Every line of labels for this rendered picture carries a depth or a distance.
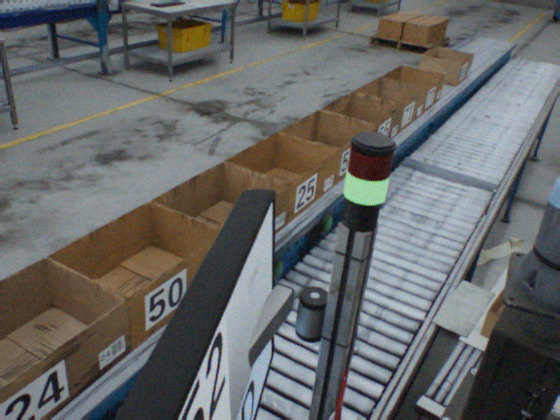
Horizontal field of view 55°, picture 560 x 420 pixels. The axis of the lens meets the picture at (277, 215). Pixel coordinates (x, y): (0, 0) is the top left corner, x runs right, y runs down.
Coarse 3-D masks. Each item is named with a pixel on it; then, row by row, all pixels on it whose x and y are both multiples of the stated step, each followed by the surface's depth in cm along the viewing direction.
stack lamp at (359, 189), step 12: (360, 156) 60; (348, 168) 63; (360, 168) 61; (372, 168) 60; (384, 168) 61; (348, 180) 63; (360, 180) 62; (372, 180) 61; (384, 180) 62; (348, 192) 63; (360, 192) 62; (372, 192) 62; (384, 192) 63
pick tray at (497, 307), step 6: (504, 288) 178; (498, 300) 176; (492, 306) 170; (498, 306) 181; (504, 306) 184; (492, 312) 166; (498, 312) 181; (486, 318) 168; (492, 318) 167; (486, 324) 169; (492, 324) 167; (486, 330) 170; (486, 336) 170
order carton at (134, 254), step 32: (128, 224) 164; (160, 224) 171; (192, 224) 163; (64, 256) 145; (96, 256) 156; (128, 256) 168; (160, 256) 171; (192, 256) 146; (128, 288) 157; (160, 320) 143
